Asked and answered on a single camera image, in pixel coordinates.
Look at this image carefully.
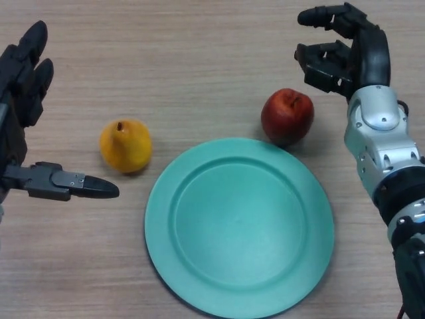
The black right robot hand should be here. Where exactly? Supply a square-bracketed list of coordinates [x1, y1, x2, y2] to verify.
[294, 2, 392, 100]

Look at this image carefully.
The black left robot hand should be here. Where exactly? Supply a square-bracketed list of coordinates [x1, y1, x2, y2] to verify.
[0, 20, 120, 203]

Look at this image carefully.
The red apple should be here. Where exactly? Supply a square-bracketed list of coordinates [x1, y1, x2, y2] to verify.
[260, 88, 315, 146]

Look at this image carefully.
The green round plate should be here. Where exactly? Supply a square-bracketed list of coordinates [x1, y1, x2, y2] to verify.
[143, 138, 335, 319]

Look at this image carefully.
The yellow pear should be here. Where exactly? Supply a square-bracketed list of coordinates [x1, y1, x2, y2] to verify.
[99, 118, 153, 174]

